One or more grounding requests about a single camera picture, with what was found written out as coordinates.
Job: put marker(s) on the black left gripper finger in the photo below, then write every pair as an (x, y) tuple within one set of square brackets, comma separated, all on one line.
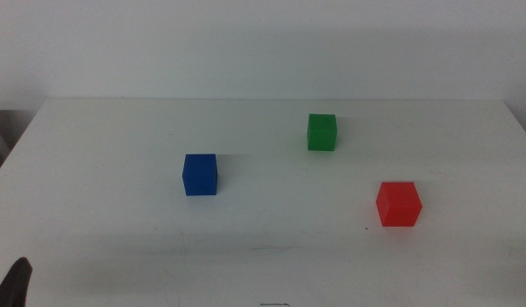
[(13, 285)]

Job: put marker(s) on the green cube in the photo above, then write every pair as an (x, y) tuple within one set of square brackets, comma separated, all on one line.
[(322, 134)]

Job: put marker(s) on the red cube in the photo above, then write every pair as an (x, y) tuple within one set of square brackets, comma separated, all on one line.
[(401, 206)]

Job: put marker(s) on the blue cube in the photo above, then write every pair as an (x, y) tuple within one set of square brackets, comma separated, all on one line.
[(200, 177)]

